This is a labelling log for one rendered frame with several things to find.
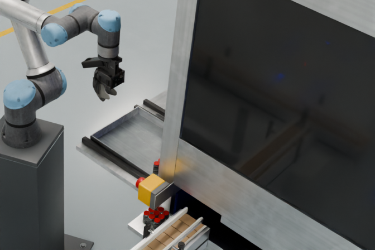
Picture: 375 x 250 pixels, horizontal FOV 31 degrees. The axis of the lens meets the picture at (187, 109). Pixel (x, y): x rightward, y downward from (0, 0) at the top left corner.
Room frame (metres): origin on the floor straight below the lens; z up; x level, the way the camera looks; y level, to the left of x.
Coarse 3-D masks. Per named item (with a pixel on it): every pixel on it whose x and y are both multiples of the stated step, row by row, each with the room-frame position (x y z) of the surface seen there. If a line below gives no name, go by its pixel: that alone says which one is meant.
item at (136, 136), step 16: (128, 112) 2.06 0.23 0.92; (144, 112) 2.08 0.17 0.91; (112, 128) 1.98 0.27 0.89; (128, 128) 2.00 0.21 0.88; (144, 128) 2.01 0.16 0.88; (160, 128) 2.02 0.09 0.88; (112, 144) 1.90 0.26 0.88; (128, 144) 1.91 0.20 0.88; (144, 144) 1.92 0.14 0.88; (160, 144) 1.93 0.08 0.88; (128, 160) 1.78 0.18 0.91; (144, 160) 1.83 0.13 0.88
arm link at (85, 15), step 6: (78, 6) 1.99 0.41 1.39; (84, 6) 1.99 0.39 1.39; (72, 12) 1.97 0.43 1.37; (78, 12) 1.95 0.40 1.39; (84, 12) 1.96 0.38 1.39; (90, 12) 1.96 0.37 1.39; (96, 12) 1.96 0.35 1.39; (78, 18) 1.92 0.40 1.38; (84, 18) 1.93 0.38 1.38; (90, 18) 1.94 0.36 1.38; (84, 24) 1.92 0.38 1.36; (90, 24) 1.93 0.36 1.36; (84, 30) 1.92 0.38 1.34; (90, 30) 1.93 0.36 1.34
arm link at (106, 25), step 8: (96, 16) 1.94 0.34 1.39; (104, 16) 1.91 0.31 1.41; (112, 16) 1.92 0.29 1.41; (120, 16) 1.94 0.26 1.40; (96, 24) 1.92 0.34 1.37; (104, 24) 1.90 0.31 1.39; (112, 24) 1.90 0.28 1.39; (120, 24) 1.93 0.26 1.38; (96, 32) 1.91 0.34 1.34; (104, 32) 1.90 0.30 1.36; (112, 32) 1.90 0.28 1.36; (104, 40) 1.90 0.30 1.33; (112, 40) 1.90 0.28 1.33
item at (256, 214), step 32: (320, 0) 1.40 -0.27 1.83; (352, 0) 1.36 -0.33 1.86; (192, 160) 1.56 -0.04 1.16; (192, 192) 1.55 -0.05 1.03; (224, 192) 1.48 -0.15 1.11; (256, 192) 1.42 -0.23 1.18; (224, 224) 1.47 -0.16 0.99; (256, 224) 1.41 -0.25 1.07; (288, 224) 1.36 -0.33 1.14; (320, 224) 1.31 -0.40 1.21
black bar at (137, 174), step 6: (84, 138) 1.88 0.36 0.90; (90, 144) 1.86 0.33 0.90; (96, 144) 1.86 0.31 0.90; (96, 150) 1.84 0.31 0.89; (102, 150) 1.83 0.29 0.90; (108, 156) 1.81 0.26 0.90; (114, 156) 1.81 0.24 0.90; (114, 162) 1.79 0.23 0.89; (120, 162) 1.78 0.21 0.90; (126, 168) 1.76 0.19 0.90; (132, 168) 1.76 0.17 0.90; (132, 174) 1.74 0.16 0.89; (138, 174) 1.73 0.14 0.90
